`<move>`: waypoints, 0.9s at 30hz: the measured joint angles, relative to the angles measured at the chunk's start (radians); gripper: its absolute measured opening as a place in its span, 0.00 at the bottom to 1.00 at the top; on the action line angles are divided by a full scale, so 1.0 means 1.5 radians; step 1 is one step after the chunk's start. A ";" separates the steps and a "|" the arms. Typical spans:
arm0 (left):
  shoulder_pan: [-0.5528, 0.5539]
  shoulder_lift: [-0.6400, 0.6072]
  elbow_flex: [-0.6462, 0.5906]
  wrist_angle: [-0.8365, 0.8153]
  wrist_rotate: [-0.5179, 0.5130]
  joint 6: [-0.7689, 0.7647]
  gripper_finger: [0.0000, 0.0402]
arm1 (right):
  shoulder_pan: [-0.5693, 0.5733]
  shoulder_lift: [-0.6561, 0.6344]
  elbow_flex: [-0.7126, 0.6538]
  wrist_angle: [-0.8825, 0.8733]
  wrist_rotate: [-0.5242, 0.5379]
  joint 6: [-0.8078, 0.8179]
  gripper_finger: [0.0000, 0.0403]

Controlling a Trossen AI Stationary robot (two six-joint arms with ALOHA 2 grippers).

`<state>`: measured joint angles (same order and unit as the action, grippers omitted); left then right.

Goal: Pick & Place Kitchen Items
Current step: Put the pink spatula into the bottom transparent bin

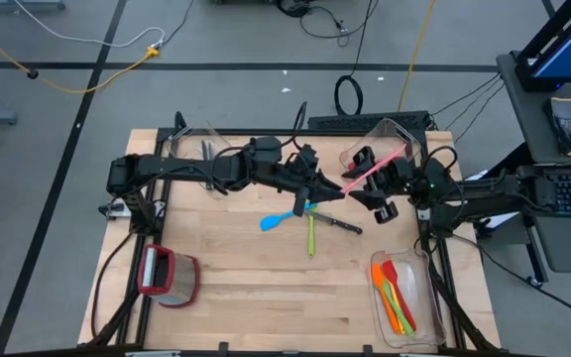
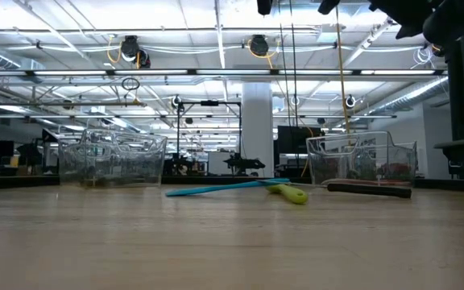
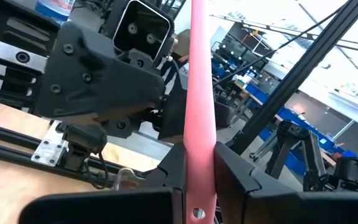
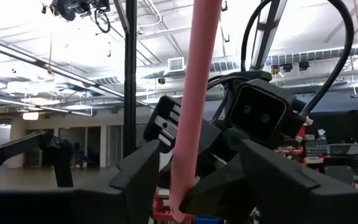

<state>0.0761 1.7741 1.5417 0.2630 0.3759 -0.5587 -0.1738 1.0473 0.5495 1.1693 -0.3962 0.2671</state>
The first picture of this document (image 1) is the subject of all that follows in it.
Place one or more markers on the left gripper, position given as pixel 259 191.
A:
pixel 280 168

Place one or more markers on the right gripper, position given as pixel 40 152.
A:
pixel 397 177

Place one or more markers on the green silicone spoon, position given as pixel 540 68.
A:
pixel 310 238

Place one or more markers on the blue silicone spatula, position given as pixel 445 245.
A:
pixel 271 223

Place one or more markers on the red silicone spatula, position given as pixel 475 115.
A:
pixel 390 270

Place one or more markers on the orange silicone spatula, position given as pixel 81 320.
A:
pixel 377 277

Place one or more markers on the black serrated knife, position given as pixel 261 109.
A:
pixel 210 148

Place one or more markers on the yellow silicone spatula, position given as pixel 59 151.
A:
pixel 397 307

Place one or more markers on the green silicone spatula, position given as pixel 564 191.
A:
pixel 405 323

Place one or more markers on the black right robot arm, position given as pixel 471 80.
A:
pixel 484 193

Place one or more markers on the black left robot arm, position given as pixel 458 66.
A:
pixel 166 168

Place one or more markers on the clear plastic bin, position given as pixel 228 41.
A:
pixel 189 141
pixel 389 136

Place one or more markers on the black perforated power strip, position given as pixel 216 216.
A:
pixel 345 120

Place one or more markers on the white paper sheet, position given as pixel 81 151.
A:
pixel 501 220

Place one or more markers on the clear rectangular dish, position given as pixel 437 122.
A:
pixel 424 307

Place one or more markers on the dark grey side desk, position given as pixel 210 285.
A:
pixel 528 124

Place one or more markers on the red mesh basket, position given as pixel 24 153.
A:
pixel 176 277

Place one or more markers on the black work gloves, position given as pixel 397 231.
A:
pixel 565 124

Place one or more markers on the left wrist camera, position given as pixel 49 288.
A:
pixel 301 202

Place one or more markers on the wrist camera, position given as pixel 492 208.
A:
pixel 387 212
pixel 301 202

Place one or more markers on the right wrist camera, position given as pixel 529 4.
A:
pixel 387 212

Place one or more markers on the silver mounting bracket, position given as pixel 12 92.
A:
pixel 423 214
pixel 117 210

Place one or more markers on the black table frame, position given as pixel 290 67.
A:
pixel 226 132

